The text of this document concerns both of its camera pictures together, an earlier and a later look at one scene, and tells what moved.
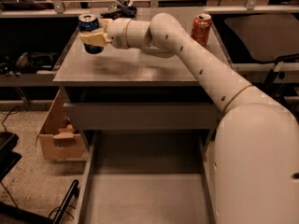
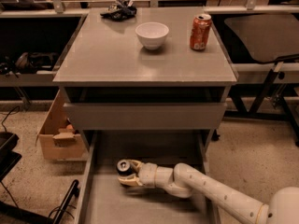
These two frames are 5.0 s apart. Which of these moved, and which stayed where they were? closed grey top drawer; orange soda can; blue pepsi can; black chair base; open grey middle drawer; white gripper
Moved: blue pepsi can; white gripper
Stayed: black chair base; orange soda can; closed grey top drawer; open grey middle drawer
